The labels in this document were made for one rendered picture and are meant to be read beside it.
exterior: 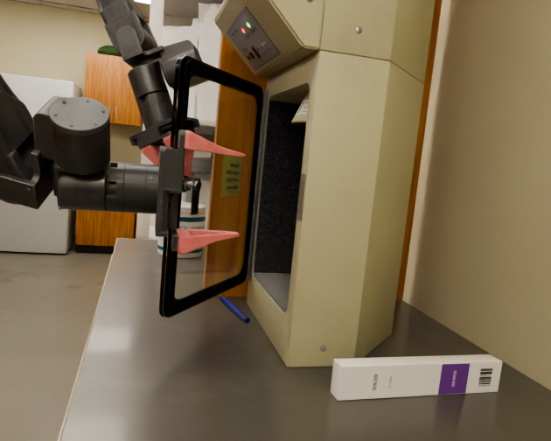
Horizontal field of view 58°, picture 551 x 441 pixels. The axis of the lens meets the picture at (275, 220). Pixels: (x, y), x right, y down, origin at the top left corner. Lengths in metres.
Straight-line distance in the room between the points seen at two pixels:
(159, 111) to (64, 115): 0.35
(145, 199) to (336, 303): 0.35
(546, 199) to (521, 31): 0.33
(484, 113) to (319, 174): 0.48
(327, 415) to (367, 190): 0.32
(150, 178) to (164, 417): 0.28
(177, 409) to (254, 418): 0.10
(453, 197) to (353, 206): 0.44
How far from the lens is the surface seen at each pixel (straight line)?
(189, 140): 0.57
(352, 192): 0.76
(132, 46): 0.90
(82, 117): 0.54
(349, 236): 0.77
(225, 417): 0.65
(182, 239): 0.58
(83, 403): 0.68
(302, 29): 0.74
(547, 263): 0.96
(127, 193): 0.58
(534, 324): 0.98
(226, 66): 1.09
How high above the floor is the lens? 1.26
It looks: 7 degrees down
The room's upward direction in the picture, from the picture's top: 6 degrees clockwise
